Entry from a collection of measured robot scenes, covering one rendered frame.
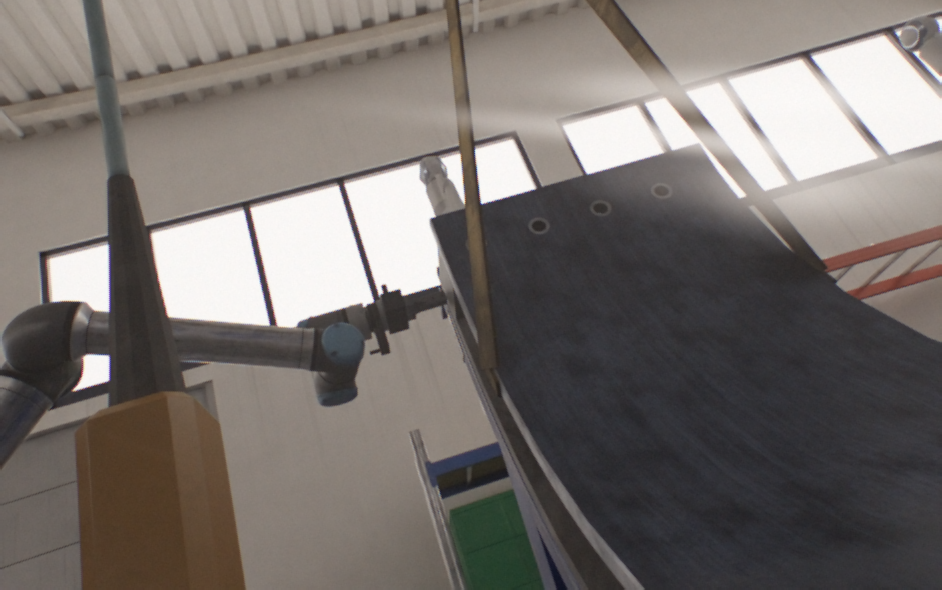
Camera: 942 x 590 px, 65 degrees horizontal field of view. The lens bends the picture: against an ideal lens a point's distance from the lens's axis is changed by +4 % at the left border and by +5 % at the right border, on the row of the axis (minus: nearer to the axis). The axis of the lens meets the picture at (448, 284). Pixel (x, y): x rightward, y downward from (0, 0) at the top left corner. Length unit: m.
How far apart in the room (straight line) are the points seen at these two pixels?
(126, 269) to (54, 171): 9.17
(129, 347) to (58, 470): 7.51
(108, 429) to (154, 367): 0.05
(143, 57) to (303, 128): 1.88
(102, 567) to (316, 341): 1.05
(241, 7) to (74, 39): 1.78
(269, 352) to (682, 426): 0.79
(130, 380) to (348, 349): 0.98
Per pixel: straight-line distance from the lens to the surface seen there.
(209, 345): 1.47
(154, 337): 0.52
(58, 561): 7.79
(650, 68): 1.61
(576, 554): 1.23
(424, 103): 9.19
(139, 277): 0.55
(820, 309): 1.50
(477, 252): 1.37
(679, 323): 1.43
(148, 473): 0.46
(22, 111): 9.67
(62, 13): 9.01
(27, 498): 8.07
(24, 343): 1.54
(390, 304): 1.62
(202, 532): 0.45
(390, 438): 7.06
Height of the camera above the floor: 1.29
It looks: 27 degrees up
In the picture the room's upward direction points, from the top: 20 degrees counter-clockwise
